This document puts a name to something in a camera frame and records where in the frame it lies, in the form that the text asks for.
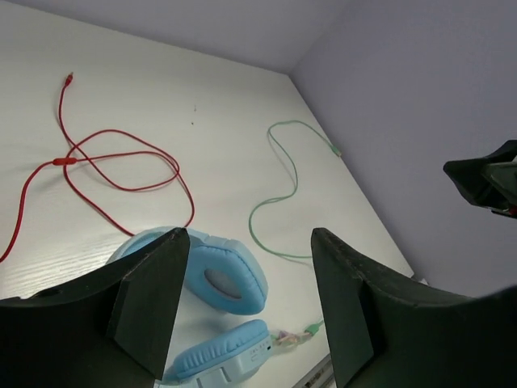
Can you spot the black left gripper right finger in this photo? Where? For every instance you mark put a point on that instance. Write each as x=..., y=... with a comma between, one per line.
x=388, y=330

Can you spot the light blue headphones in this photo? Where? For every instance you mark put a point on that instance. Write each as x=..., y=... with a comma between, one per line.
x=224, y=274

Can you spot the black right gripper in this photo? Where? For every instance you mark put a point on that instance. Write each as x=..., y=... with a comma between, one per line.
x=487, y=182

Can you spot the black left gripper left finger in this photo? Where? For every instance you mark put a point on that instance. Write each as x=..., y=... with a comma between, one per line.
x=109, y=328

